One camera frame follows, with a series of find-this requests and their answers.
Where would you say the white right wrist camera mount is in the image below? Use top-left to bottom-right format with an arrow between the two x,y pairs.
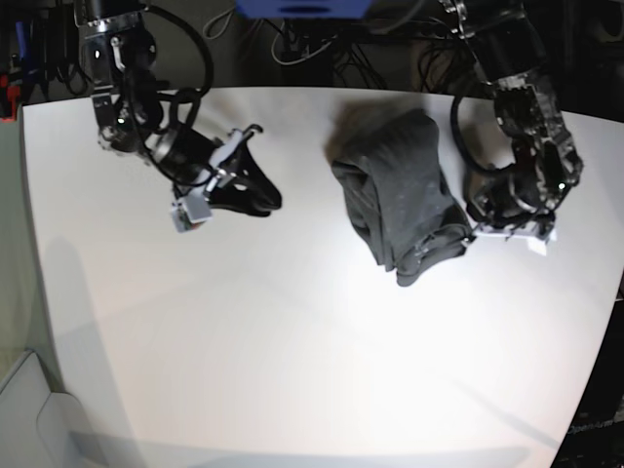
171,124 -> 263,233

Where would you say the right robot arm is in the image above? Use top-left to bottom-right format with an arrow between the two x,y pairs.
74,1 -> 282,232

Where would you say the blue box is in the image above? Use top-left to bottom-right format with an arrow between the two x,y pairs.
235,0 -> 372,20

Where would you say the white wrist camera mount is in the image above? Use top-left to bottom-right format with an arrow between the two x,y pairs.
171,124 -> 263,233
461,221 -> 557,256

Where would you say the grey chair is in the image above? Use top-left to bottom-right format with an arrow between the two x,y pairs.
1,351 -> 91,467

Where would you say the red clamp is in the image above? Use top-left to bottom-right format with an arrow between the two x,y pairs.
0,74 -> 21,122

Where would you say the white cable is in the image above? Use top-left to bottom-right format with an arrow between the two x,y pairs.
270,28 -> 337,66

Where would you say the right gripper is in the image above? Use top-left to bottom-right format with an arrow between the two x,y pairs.
170,131 -> 283,217

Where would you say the black equipment with cables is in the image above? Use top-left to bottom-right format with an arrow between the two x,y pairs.
2,1 -> 91,100

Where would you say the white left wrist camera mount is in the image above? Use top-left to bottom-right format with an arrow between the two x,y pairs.
461,221 -> 557,256

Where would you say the dark grey t-shirt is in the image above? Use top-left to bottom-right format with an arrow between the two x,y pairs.
326,105 -> 475,288

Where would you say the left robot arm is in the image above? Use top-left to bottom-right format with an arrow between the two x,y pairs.
442,1 -> 584,241

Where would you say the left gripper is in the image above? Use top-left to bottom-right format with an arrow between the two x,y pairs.
467,179 -> 556,228

